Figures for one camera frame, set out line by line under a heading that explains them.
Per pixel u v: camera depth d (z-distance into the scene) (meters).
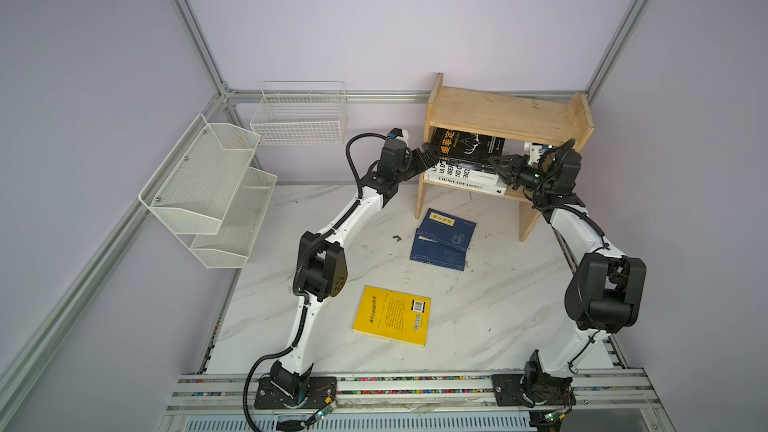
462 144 0.86
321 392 0.74
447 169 0.88
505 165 0.78
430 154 0.80
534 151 0.78
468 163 0.84
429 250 1.00
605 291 0.49
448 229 1.04
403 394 0.75
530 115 0.80
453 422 0.70
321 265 0.58
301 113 0.95
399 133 0.83
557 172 0.66
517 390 0.74
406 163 0.75
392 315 0.86
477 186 0.89
